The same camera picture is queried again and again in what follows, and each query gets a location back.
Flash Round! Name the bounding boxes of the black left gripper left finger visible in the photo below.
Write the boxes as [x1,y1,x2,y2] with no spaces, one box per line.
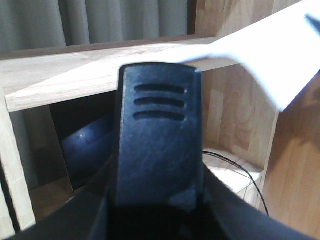
[10,156,115,240]

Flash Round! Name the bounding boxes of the silver laptop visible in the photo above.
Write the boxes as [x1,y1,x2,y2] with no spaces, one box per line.
[49,91,116,190]

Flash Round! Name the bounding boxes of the wooden shelf unit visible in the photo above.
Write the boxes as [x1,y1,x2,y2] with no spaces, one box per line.
[0,0,320,240]

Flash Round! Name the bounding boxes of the black stapler with orange button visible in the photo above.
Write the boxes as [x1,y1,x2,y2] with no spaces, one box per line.
[108,62,204,240]

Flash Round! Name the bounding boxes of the grey curtain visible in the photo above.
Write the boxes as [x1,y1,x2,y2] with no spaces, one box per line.
[0,0,188,52]

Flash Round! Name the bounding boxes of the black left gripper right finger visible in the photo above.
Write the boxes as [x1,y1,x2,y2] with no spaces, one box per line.
[203,166,312,240]

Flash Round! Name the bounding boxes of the white paper sheet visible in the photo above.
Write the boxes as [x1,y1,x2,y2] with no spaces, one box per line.
[37,0,320,113]

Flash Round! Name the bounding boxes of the black cable right of laptop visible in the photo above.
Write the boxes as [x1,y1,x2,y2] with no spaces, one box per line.
[202,150,270,216]

